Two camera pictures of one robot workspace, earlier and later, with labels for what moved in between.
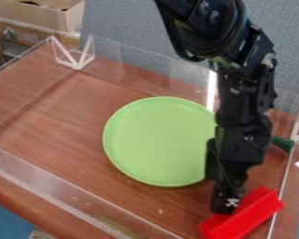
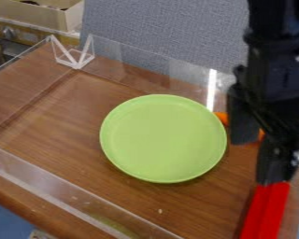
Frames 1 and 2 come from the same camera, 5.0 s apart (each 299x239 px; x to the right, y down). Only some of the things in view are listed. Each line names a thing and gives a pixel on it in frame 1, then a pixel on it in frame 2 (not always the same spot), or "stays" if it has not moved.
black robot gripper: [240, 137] → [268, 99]
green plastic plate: [156, 141] stays
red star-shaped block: [260, 203] → [268, 205]
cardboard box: [53, 14] stays
